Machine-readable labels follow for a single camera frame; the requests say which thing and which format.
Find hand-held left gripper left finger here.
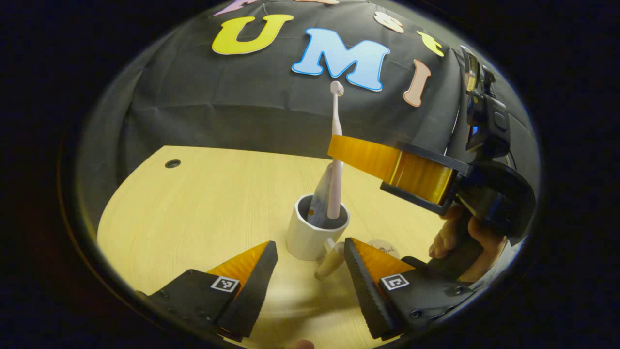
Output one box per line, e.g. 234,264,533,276
136,240,279,340

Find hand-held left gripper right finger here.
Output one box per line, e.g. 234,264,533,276
343,237,478,341

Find pale pink toothbrush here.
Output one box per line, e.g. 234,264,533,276
327,81,345,220

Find white toothpaste tube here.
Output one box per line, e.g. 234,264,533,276
307,162,335,228

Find white cup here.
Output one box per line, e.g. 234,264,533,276
286,194,350,280

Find wooden desktop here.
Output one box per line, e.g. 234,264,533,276
97,145,451,349

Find black backdrop cloth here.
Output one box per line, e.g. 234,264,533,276
80,0,541,233

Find thin white cable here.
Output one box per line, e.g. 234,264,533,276
448,108,462,146

